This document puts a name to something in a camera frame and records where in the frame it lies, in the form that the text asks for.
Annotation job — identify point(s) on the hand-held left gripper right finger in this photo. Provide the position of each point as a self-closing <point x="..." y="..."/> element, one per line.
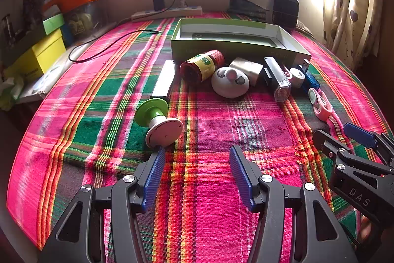
<point x="240" y="176"/>

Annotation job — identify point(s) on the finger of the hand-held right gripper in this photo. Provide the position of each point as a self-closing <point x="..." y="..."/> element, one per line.
<point x="360" y="135"/>
<point x="326" y="142"/>

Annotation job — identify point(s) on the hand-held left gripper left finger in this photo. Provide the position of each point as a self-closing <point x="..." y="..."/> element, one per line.
<point x="154" y="176"/>

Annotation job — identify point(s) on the green and white plastic stand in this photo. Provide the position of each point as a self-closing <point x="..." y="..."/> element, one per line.
<point x="163" y="133"/>

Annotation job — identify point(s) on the blue transparent card reader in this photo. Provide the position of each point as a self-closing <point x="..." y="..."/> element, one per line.
<point x="312" y="81"/>

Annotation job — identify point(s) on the black flashlight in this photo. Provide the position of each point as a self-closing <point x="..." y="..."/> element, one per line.
<point x="274" y="75"/>

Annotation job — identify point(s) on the white panda face gadget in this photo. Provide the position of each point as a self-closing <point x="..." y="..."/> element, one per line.
<point x="229" y="87"/>

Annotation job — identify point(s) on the silver stapler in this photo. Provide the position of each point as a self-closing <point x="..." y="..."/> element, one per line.
<point x="163" y="78"/>

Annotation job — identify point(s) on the white charger plug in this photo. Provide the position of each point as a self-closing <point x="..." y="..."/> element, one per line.
<point x="246" y="69"/>

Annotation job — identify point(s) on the red jar with yellow label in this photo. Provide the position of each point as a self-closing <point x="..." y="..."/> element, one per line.
<point x="200" y="65"/>

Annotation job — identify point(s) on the green cardboard box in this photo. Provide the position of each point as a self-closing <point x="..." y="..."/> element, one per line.
<point x="234" y="49"/>

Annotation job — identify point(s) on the plaid blanket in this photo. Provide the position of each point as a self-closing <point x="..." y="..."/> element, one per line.
<point x="200" y="127"/>

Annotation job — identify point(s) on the grey space heater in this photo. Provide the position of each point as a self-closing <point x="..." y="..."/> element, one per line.
<point x="284" y="12"/>

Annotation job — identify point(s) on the white flat package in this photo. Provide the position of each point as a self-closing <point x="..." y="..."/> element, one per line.
<point x="40" y="84"/>

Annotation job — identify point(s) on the dark patterned cloth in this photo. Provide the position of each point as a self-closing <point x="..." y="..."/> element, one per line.
<point x="246" y="5"/>

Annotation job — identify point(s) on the white power strip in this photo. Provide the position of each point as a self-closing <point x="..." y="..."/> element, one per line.
<point x="172" y="12"/>

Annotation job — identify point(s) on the blue box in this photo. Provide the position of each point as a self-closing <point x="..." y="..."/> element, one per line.
<point x="67" y="35"/>

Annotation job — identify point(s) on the yellow cardboard box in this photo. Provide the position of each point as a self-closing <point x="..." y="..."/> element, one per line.
<point x="46" y="50"/>

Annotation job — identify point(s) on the green plastic bag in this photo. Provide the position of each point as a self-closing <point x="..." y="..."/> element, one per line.
<point x="9" y="93"/>

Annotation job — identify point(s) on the clear plastic container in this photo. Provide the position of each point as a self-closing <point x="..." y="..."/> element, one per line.
<point x="83" y="19"/>

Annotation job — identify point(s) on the black power adapter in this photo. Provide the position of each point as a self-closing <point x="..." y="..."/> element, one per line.
<point x="158" y="2"/>

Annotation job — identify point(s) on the green cardboard shoebox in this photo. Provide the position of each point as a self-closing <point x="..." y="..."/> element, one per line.
<point x="54" y="24"/>

